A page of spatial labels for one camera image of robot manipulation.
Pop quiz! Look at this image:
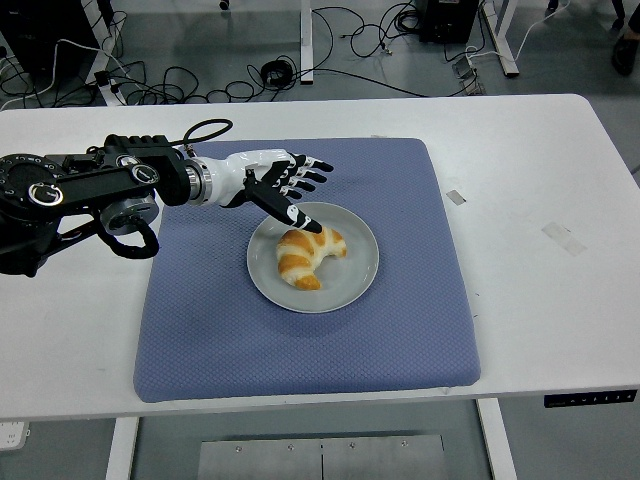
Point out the croissant bread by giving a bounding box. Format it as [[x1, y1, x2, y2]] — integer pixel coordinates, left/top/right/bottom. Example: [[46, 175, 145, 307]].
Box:
[[276, 225, 348, 291]]

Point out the black box on floor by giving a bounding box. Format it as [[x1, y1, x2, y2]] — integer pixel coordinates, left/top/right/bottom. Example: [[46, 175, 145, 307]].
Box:
[[418, 0, 480, 44]]

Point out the blue quilted mat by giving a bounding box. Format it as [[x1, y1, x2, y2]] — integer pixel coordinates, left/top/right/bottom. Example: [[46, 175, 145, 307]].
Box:
[[133, 137, 483, 404]]

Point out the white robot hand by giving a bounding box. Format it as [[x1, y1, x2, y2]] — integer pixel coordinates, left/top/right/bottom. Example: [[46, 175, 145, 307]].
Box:
[[202, 148, 335, 235]]

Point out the white power strip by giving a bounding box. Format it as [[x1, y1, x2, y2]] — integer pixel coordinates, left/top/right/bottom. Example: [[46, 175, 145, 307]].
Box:
[[0, 421, 30, 452]]

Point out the black table control panel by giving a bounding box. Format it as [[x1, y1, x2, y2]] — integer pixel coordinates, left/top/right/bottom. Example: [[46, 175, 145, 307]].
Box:
[[543, 391, 639, 409]]

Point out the grey round plate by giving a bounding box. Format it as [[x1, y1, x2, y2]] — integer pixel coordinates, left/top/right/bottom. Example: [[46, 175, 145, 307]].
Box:
[[246, 201, 381, 315]]

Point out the coiled black cable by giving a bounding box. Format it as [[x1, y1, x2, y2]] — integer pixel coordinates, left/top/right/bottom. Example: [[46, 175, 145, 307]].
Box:
[[260, 59, 296, 87]]

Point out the large translucent tape piece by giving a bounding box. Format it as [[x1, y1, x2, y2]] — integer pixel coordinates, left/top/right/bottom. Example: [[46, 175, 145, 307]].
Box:
[[540, 220, 588, 257]]

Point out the person's foot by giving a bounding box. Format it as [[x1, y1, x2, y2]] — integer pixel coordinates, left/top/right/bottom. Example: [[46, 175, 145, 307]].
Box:
[[610, 33, 640, 77]]

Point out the black cabinet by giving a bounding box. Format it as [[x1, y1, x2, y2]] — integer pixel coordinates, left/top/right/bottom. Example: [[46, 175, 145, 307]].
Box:
[[0, 0, 99, 94]]

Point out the white background desk leg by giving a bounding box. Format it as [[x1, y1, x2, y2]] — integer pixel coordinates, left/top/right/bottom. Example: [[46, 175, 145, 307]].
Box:
[[480, 0, 520, 78], [81, 0, 126, 107], [299, 0, 315, 85]]

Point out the grey foot pedal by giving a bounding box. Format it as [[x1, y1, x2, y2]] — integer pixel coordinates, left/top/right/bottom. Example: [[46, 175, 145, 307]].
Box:
[[452, 55, 487, 96]]

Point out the white table leg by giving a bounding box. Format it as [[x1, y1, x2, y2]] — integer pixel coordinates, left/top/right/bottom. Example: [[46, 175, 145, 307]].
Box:
[[475, 398, 519, 480], [104, 416, 140, 480]]

